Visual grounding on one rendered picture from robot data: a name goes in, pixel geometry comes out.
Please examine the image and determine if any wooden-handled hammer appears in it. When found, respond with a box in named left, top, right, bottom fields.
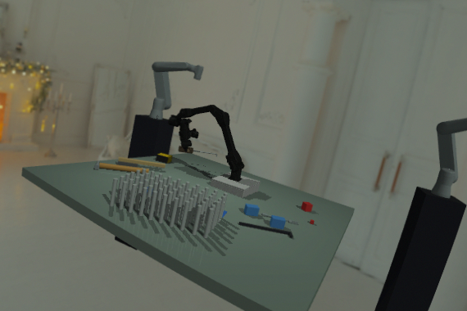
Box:
left=94, top=160, right=142, bottom=173

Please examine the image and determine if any blue block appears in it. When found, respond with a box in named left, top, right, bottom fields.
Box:
left=270, top=215, right=286, bottom=229
left=244, top=203, right=260, bottom=217

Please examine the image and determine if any red cube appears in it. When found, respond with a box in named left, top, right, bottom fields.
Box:
left=302, top=201, right=313, bottom=212

